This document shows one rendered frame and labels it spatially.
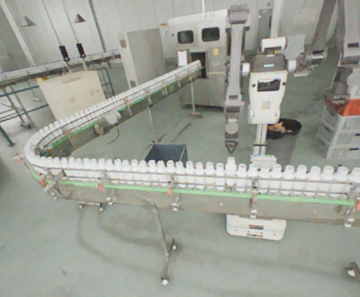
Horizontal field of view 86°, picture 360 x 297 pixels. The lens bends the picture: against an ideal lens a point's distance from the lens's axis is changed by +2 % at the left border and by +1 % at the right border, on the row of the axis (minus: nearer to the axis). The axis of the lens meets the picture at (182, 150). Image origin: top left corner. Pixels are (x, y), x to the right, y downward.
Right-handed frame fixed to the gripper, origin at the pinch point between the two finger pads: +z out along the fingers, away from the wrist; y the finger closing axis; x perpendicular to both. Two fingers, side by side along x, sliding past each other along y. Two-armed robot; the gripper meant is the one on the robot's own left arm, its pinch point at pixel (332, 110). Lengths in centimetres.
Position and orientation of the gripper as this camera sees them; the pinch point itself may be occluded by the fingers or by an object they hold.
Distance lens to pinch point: 119.8
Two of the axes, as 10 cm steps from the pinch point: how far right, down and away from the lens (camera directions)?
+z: 1.2, 8.4, 5.3
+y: 2.1, -5.4, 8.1
